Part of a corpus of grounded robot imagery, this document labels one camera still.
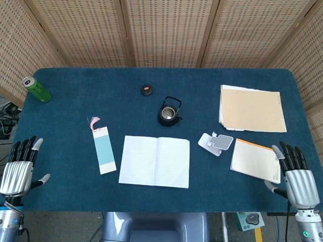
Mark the white folding phone stand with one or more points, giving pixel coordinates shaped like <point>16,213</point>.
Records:
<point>219,142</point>

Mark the open lined notebook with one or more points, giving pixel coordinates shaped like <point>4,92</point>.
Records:
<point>154,161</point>

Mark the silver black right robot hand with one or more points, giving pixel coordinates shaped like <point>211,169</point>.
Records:
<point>301,186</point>

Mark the light blue tasselled bookmark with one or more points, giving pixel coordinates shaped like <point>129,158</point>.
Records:
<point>103,151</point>

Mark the green drink can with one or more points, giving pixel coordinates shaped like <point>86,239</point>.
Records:
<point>39,91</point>

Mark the black teapot lid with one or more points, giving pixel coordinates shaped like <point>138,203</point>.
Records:
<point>146,90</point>

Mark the woven bamboo folding screen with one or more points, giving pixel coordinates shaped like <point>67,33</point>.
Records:
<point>166,32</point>

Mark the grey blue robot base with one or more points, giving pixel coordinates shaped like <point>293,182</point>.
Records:
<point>151,227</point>

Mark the yellow notepad with orange edge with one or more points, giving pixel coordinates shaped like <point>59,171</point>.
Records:
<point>255,160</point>

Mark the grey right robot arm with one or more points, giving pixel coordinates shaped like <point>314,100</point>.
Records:
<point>309,227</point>

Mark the teal product box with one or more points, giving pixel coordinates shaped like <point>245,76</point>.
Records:
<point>249,220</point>

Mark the dark blue table cloth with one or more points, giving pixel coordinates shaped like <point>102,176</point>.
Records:
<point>88,95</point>

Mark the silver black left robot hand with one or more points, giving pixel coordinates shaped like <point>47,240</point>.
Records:
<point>16,174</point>

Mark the white table leg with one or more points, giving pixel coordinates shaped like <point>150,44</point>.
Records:
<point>224,227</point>

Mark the beige paper folder stack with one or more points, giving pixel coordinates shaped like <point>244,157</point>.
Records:
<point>252,111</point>

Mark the black cast iron teapot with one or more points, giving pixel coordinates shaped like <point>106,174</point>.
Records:
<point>168,117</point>

